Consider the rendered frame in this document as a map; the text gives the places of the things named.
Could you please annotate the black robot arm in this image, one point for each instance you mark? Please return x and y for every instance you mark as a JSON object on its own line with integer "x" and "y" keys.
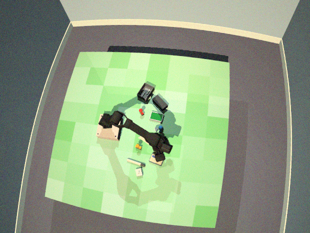
{"x": 153, "y": 139}

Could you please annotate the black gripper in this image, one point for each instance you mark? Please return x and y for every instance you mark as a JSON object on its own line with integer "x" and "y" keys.
{"x": 159, "y": 155}

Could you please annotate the beige stamp pad tin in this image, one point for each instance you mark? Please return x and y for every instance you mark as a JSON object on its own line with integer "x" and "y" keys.
{"x": 152, "y": 159}

